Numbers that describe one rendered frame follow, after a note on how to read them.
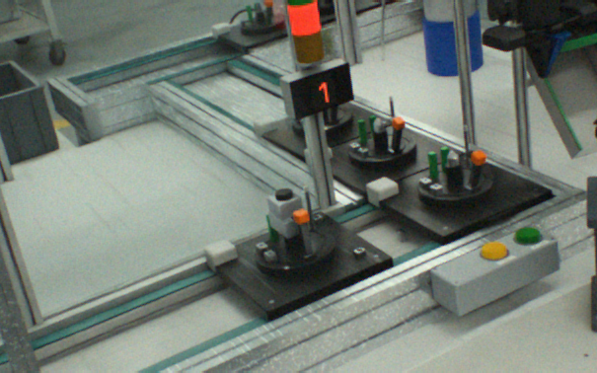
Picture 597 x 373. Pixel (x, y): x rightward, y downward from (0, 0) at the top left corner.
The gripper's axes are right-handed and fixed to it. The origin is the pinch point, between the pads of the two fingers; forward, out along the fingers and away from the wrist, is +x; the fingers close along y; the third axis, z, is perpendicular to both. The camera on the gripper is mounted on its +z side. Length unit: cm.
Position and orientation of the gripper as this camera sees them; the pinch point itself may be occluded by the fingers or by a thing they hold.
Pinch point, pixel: (542, 56)
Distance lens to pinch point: 159.1
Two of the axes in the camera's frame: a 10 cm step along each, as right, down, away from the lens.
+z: -4.8, -3.2, 8.2
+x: 1.5, 8.9, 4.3
